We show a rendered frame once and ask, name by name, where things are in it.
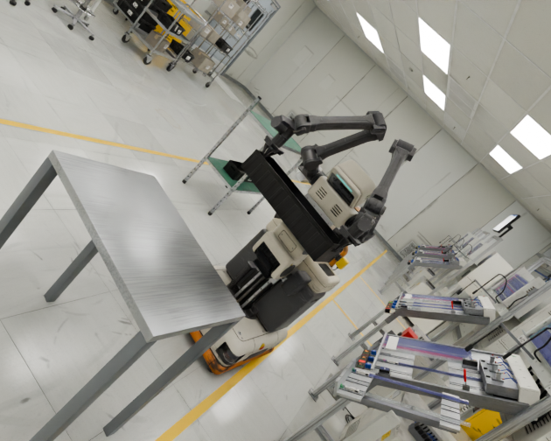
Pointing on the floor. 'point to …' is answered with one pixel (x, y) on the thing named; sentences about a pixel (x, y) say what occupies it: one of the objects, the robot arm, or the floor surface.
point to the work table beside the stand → (129, 271)
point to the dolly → (131, 9)
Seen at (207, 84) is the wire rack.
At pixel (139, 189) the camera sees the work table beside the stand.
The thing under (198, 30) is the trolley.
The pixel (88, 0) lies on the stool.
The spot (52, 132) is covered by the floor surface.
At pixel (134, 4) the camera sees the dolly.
